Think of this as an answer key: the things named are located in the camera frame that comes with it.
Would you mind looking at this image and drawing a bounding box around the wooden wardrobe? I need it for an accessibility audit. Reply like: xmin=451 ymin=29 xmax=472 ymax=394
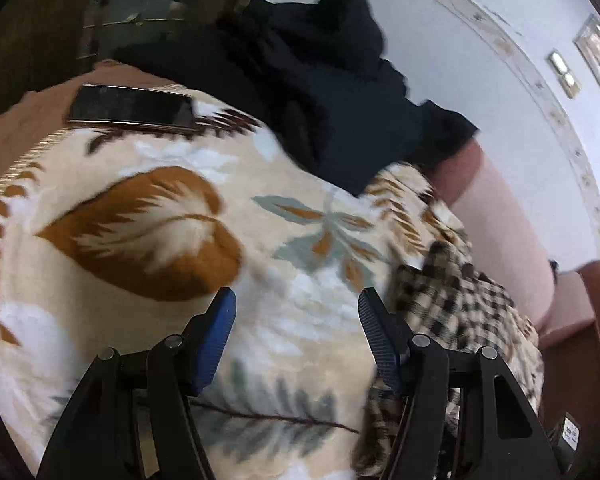
xmin=0 ymin=0 xmax=261 ymax=121

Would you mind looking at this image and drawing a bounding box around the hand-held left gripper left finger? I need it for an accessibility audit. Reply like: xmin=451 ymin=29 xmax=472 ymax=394
xmin=37 ymin=287 xmax=238 ymax=480

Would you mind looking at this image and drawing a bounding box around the black smartphone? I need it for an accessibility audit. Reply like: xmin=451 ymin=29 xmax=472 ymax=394
xmin=67 ymin=84 xmax=197 ymax=135

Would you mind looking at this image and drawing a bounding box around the pile of dark clothes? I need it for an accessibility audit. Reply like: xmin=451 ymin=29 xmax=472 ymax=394
xmin=111 ymin=0 xmax=482 ymax=197

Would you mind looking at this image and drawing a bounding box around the leaf print blanket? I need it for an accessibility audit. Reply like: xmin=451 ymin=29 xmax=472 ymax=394
xmin=0 ymin=87 xmax=473 ymax=480

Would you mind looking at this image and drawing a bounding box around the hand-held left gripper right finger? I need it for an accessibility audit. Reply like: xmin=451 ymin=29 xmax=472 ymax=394
xmin=357 ymin=287 xmax=561 ymax=480

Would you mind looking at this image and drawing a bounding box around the pink padded headboard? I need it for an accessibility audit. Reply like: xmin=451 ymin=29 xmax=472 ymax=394
xmin=427 ymin=139 xmax=561 ymax=341

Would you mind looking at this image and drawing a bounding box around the black and cream checkered shirt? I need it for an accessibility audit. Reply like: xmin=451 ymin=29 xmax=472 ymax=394
xmin=352 ymin=242 xmax=545 ymax=478

